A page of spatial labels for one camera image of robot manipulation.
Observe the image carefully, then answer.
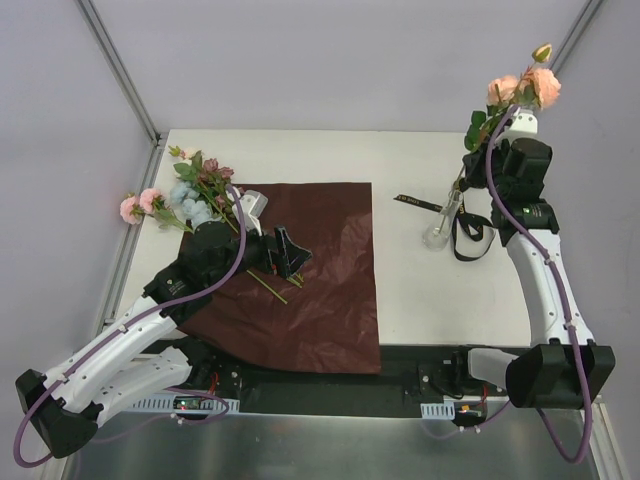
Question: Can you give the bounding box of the peach artificial flower stem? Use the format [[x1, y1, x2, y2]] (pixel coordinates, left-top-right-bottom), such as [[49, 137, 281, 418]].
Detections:
[[451, 42, 562, 192]]

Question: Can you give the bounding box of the right white cable duct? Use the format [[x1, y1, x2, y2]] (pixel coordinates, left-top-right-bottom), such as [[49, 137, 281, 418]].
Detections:
[[420, 400, 456, 421]]

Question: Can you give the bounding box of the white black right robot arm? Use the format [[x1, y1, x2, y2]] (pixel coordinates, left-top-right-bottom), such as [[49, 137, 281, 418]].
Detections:
[[450, 138, 616, 410]]

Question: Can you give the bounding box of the mauve artificial flower stem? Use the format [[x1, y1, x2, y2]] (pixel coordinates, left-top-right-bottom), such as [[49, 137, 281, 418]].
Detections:
[[183, 155, 311, 288]]

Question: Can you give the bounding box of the light blue artificial flower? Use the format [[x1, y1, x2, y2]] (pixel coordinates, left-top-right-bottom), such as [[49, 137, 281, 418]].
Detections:
[[169, 180, 289, 305]]

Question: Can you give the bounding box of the cream bud flower stem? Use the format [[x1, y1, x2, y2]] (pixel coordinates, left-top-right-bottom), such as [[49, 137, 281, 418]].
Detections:
[[169, 146, 238, 232]]

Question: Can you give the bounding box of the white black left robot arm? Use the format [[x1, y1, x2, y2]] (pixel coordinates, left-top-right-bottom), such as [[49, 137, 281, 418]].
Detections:
[[15, 222, 312, 459]]

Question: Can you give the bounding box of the aluminium corner frame post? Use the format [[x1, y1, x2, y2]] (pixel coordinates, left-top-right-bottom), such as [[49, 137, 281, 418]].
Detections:
[[550, 0, 606, 76]]

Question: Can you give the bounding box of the dark green printed ribbon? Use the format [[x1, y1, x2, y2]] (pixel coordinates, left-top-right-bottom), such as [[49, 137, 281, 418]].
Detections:
[[394, 194, 496, 262]]

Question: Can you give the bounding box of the white cable duct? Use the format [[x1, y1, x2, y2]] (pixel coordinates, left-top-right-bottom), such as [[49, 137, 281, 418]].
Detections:
[[126, 392, 240, 415], [420, 400, 456, 421]]

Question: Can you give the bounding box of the clear glass vase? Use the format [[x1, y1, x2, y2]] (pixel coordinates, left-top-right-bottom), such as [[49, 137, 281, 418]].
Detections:
[[422, 189, 464, 251]]

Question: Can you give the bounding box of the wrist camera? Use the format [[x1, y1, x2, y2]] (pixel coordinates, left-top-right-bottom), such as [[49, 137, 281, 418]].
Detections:
[[232, 190, 268, 236], [496, 107, 538, 143]]

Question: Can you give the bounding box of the left white cable duct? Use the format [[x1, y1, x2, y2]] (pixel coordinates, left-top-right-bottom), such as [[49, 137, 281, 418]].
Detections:
[[126, 392, 240, 415]]

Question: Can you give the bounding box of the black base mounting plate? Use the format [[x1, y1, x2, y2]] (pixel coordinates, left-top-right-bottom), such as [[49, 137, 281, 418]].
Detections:
[[146, 338, 506, 418]]

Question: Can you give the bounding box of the left aluminium frame post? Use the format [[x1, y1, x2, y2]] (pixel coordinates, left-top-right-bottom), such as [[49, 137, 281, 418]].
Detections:
[[74, 0, 162, 146]]

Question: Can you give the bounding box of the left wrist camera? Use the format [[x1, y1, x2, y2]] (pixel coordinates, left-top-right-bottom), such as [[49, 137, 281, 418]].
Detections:
[[232, 190, 268, 236]]

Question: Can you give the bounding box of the red paper flower wrapping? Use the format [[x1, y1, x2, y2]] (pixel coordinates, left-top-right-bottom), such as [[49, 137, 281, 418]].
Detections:
[[180, 182, 381, 374]]

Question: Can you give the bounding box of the pink artificial flower stem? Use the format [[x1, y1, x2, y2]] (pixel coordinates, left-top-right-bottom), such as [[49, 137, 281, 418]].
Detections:
[[119, 188, 193, 233]]

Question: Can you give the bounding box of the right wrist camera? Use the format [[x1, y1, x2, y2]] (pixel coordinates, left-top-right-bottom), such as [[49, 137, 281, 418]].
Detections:
[[496, 107, 538, 143]]

